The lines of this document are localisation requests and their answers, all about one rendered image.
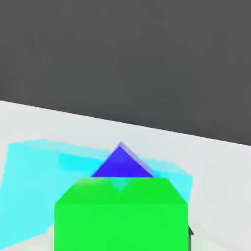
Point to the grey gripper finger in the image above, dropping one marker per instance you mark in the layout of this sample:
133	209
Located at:
190	238

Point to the small green cube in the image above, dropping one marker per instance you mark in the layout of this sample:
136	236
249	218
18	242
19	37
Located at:
121	219

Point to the small blue cube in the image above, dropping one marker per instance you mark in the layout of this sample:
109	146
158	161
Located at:
122	166

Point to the large cyan box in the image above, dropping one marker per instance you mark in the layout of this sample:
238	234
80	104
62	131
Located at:
27	186

